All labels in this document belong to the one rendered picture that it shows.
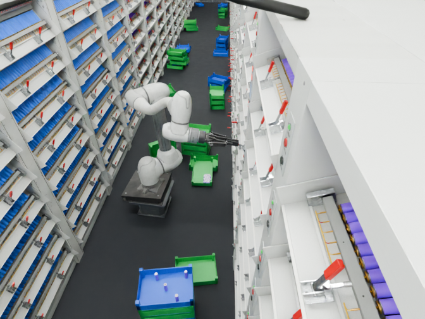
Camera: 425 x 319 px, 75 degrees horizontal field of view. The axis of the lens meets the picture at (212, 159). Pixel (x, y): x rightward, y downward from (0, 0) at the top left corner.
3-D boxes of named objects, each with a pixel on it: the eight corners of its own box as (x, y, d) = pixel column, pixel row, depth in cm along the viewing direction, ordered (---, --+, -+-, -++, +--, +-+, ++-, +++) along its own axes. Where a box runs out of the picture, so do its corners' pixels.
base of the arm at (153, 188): (134, 193, 231) (133, 188, 228) (147, 176, 248) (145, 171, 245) (153, 197, 227) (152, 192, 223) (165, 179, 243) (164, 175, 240)
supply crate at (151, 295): (137, 311, 148) (135, 304, 143) (141, 275, 163) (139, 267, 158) (193, 306, 150) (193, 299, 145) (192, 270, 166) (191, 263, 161)
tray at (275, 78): (278, 185, 65) (265, 140, 57) (257, 78, 112) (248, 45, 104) (372, 166, 60) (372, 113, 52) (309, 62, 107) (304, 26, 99)
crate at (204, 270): (176, 288, 198) (174, 282, 193) (176, 261, 213) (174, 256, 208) (217, 283, 200) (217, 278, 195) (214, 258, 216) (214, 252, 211)
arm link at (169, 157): (155, 169, 245) (176, 159, 255) (165, 177, 234) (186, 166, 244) (135, 84, 200) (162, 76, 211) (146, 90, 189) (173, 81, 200)
